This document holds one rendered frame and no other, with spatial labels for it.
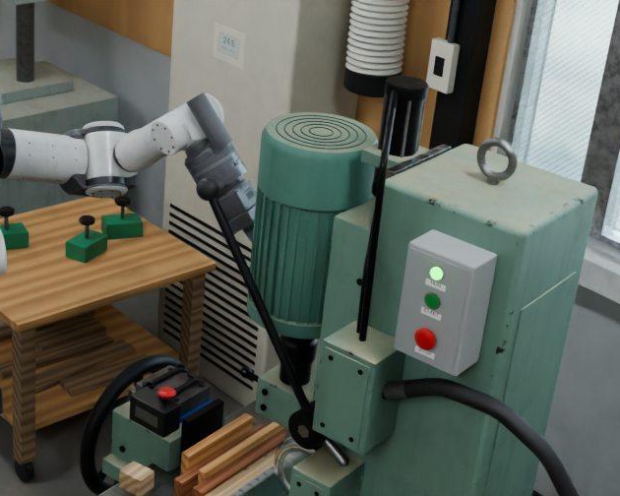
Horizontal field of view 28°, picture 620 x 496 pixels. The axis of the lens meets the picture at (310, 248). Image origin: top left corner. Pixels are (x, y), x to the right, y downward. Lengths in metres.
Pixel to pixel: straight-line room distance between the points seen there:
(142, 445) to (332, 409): 0.48
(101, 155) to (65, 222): 1.49
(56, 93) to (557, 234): 2.85
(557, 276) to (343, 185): 0.33
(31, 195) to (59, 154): 1.95
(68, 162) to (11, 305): 1.10
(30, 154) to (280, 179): 0.60
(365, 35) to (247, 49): 0.37
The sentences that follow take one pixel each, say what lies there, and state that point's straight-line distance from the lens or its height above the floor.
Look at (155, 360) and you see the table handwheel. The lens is 2.29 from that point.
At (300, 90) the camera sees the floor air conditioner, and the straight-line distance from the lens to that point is 3.39.
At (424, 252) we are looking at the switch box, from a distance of 1.57.
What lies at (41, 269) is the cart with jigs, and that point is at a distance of 3.50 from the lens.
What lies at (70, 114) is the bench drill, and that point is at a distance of 4.19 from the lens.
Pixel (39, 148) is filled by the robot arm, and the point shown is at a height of 1.30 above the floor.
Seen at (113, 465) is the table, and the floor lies 0.87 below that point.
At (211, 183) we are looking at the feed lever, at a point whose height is 1.43.
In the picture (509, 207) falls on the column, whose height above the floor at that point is 1.52.
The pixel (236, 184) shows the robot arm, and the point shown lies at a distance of 2.11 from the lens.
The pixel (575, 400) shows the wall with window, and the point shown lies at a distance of 3.37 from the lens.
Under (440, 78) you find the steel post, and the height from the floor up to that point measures 1.18.
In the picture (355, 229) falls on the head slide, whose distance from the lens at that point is 1.75.
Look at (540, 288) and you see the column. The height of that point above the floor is 1.41.
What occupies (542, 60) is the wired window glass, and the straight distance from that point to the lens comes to 3.26.
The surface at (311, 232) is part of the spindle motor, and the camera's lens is 1.81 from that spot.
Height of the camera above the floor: 2.15
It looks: 26 degrees down
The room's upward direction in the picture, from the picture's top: 6 degrees clockwise
